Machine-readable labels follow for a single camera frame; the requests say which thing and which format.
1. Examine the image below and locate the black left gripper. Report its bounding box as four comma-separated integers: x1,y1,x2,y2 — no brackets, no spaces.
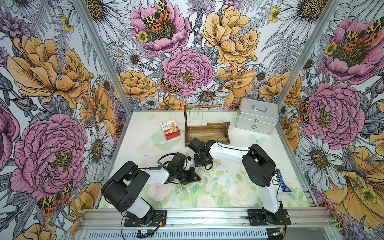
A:
175,167,200,185

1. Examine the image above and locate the wooden jewelry display stand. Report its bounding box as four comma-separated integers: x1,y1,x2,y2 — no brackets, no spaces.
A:
183,105,230,147

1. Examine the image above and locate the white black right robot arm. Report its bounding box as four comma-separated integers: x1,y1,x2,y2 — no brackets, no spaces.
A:
188,138,291,227

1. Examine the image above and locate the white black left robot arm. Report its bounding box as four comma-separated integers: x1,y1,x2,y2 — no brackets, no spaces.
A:
101,153,201,226

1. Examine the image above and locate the red white small box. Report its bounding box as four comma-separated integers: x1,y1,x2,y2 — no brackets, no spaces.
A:
161,119,181,141

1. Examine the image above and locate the small green circuit board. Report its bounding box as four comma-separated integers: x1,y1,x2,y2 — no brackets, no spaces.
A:
137,229,148,239

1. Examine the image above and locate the silver metal first-aid case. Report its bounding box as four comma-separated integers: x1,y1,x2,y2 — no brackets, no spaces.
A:
235,98,279,135

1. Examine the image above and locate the white blue tube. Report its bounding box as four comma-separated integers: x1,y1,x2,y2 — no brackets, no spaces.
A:
276,169,292,193

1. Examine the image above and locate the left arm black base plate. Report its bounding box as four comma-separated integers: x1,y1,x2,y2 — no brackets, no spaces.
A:
124,209,168,228

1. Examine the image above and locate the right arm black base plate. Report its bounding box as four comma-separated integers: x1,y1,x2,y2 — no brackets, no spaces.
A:
245,209,292,226

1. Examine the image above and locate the aluminium front rail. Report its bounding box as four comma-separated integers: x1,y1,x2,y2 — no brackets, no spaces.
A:
77,207,342,240

